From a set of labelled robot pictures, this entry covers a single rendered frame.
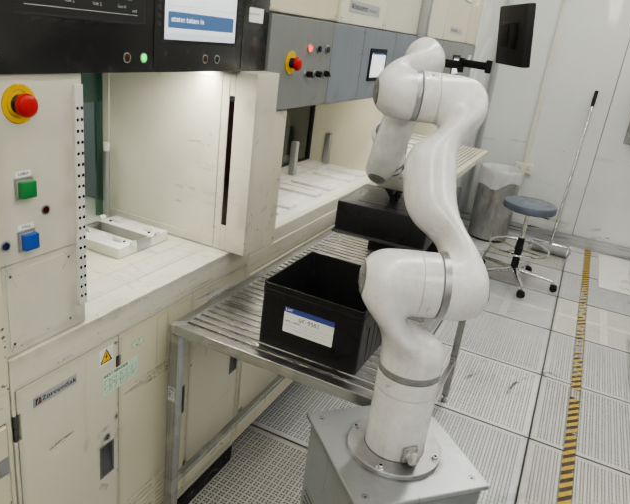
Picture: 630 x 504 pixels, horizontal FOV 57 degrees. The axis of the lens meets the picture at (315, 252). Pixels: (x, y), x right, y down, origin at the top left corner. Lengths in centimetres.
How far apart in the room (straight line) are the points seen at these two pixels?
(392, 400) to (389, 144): 68
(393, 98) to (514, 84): 441
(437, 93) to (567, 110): 437
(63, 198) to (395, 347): 70
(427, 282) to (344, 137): 216
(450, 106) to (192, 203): 92
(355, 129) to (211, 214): 146
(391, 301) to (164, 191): 105
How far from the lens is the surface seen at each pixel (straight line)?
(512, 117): 557
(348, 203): 178
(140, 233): 182
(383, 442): 119
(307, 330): 145
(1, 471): 140
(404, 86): 118
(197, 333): 156
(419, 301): 103
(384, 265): 101
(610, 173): 558
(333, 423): 129
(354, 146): 311
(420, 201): 109
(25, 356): 130
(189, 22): 146
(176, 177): 185
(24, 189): 116
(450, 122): 118
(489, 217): 519
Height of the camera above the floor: 153
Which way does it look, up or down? 21 degrees down
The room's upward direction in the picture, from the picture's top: 7 degrees clockwise
